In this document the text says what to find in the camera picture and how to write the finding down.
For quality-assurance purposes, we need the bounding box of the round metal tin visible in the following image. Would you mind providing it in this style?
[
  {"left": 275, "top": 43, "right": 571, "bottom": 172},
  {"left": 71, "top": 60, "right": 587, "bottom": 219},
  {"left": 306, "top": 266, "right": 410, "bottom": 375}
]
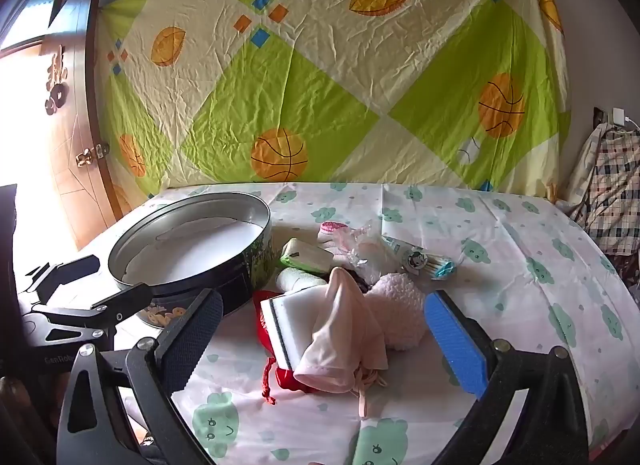
[{"left": 107, "top": 192, "right": 275, "bottom": 328}]

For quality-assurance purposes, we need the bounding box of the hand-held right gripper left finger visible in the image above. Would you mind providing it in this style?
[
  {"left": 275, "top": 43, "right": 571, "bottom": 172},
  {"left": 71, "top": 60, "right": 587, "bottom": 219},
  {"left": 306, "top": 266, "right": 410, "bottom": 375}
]
[{"left": 56, "top": 289, "right": 224, "bottom": 465}]

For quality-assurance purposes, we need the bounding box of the cloud-print tablecloth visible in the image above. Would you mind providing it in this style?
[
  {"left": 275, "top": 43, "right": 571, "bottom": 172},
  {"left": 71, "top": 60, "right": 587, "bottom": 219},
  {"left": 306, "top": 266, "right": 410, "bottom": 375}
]
[{"left": 75, "top": 181, "right": 631, "bottom": 465}]

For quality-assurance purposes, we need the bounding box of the white sponge with black stripe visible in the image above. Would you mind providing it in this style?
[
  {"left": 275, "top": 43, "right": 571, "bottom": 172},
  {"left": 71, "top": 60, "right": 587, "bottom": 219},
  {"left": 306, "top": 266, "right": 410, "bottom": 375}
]
[{"left": 260, "top": 290, "right": 333, "bottom": 371}]

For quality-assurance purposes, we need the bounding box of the fluffy pink sock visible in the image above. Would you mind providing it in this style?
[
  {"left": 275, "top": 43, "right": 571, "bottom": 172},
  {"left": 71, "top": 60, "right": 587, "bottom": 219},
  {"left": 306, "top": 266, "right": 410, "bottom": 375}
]
[{"left": 362, "top": 275, "right": 428, "bottom": 352}]

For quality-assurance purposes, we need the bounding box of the wooden door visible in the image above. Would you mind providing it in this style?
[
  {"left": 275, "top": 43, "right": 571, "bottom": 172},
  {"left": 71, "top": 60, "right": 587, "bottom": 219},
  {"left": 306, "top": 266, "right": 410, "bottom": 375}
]
[{"left": 0, "top": 0, "right": 126, "bottom": 251}]

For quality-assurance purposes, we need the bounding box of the white glove with pink trim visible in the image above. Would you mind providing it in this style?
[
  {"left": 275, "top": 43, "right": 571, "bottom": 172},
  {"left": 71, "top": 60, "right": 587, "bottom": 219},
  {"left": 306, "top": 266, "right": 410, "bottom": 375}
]
[{"left": 317, "top": 222, "right": 351, "bottom": 251}]

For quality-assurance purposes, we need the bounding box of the clear plastic bag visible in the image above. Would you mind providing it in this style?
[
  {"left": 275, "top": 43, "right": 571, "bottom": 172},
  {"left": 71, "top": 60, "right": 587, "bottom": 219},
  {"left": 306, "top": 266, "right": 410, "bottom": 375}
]
[{"left": 340, "top": 220, "right": 401, "bottom": 286}]

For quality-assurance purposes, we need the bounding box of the thin pink cloth sock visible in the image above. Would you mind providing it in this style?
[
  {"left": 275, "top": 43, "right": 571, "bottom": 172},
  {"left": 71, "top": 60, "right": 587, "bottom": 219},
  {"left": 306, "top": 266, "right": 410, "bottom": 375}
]
[{"left": 294, "top": 266, "right": 388, "bottom": 418}]

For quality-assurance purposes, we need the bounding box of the plaid bag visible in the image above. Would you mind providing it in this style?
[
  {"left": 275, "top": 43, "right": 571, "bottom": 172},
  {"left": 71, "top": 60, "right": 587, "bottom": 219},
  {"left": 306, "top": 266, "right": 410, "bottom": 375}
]
[{"left": 570, "top": 122, "right": 640, "bottom": 256}]

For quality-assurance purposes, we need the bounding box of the cotton swab pack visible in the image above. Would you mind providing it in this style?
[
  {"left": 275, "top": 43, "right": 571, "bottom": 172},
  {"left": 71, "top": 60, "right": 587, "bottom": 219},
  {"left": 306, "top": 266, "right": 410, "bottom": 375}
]
[{"left": 382, "top": 235, "right": 457, "bottom": 280}]

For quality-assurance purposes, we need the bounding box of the dark purple scrunchie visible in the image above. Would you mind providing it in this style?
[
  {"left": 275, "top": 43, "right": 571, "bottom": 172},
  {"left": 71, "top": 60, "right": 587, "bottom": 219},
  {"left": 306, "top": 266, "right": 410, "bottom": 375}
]
[{"left": 345, "top": 270, "right": 373, "bottom": 293}]

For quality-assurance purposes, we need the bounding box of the green tissue packet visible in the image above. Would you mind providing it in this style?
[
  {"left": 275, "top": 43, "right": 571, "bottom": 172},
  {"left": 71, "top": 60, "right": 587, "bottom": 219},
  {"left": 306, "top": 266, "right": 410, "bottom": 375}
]
[{"left": 279, "top": 237, "right": 335, "bottom": 273}]

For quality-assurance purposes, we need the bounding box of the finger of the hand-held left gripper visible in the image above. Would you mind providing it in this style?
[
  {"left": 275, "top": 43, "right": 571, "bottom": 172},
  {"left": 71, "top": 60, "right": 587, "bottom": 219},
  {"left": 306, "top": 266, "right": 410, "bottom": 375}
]
[
  {"left": 22, "top": 284, "right": 151, "bottom": 330},
  {"left": 26, "top": 254, "right": 102, "bottom": 306}
]

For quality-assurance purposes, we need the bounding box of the gold door handle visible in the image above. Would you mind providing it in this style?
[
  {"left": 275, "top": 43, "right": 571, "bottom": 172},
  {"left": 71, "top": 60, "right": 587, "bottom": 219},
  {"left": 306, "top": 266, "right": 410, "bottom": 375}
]
[{"left": 76, "top": 142, "right": 110, "bottom": 166}]

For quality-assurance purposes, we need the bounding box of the green cream ball-print sheet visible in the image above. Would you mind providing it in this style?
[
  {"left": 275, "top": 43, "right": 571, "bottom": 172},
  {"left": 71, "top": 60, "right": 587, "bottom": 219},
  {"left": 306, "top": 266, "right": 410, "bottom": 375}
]
[{"left": 97, "top": 0, "right": 573, "bottom": 201}]

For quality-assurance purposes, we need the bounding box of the dark door ornament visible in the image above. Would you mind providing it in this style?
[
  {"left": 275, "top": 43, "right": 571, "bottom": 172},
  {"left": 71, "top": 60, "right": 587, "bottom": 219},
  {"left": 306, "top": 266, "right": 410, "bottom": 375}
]
[{"left": 44, "top": 45, "right": 68, "bottom": 116}]

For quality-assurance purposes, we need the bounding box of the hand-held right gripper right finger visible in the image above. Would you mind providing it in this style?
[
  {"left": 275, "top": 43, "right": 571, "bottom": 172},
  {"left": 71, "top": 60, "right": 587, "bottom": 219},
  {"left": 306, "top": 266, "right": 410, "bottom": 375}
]
[{"left": 424, "top": 290, "right": 591, "bottom": 465}]

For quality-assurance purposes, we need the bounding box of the red candy wrapper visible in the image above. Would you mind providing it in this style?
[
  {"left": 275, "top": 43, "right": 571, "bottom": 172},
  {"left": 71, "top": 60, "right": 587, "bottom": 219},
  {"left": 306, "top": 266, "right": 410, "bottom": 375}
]
[{"left": 251, "top": 290, "right": 321, "bottom": 406}]

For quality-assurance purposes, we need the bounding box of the white soft packet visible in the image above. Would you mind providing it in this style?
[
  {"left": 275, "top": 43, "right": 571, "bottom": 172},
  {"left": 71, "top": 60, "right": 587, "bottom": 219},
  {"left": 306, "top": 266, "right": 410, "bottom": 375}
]
[{"left": 277, "top": 267, "right": 327, "bottom": 293}]

